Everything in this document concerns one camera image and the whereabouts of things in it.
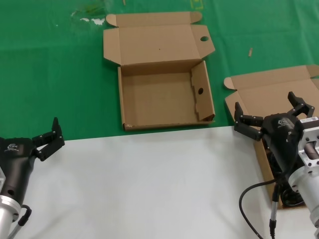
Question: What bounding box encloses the open cardboard box holding cords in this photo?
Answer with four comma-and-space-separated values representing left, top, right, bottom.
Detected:
223, 64, 319, 210

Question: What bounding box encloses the open cardboard box with hole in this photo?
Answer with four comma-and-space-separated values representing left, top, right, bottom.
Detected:
103, 11, 216, 131

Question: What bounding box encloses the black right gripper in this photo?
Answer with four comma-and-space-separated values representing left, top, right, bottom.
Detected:
233, 91, 316, 175

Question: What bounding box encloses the pile of black power cords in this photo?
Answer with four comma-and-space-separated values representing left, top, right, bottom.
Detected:
267, 146, 308, 207

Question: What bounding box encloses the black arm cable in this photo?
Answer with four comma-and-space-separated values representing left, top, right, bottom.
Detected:
7, 204, 32, 239
238, 171, 291, 239

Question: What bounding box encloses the green table cloth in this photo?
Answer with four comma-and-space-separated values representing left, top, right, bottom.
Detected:
0, 0, 319, 141

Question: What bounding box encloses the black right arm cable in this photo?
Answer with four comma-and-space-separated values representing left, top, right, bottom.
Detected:
238, 171, 291, 239

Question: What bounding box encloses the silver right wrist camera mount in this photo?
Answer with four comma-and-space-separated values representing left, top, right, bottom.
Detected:
295, 116, 319, 173

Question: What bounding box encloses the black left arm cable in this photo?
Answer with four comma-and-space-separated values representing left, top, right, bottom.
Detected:
7, 204, 32, 239

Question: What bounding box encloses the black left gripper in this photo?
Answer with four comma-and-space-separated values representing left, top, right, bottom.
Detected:
0, 117, 66, 200

